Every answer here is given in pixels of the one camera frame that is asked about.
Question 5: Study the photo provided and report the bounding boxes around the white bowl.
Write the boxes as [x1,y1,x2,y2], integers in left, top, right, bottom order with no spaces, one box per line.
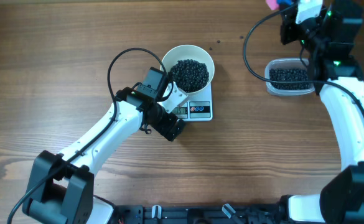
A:
[162,45,215,94]

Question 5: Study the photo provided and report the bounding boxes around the left black cable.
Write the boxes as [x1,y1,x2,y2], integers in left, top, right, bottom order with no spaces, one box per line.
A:
[6,47,170,224]

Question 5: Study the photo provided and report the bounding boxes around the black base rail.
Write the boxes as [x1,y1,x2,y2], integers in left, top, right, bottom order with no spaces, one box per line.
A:
[109,204,290,224]

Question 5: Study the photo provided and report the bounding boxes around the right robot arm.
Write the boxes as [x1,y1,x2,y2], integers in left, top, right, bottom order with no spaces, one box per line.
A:
[278,1,364,223]

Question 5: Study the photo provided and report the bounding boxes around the pink scoop blue handle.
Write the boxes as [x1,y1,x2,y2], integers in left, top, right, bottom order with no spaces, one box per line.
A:
[265,0,295,11]

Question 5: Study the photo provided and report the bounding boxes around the black beans in bowl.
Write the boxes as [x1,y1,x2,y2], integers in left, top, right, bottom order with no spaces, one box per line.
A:
[168,59,209,93]

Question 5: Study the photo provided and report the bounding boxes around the clear plastic container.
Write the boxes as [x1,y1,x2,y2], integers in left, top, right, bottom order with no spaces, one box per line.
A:
[265,58,315,96]

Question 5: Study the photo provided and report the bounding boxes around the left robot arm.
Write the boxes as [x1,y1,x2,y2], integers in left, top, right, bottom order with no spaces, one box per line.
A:
[20,84,188,223]

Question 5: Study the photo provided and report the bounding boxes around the white digital kitchen scale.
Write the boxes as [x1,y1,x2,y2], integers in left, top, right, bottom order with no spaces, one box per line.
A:
[172,84,213,122]

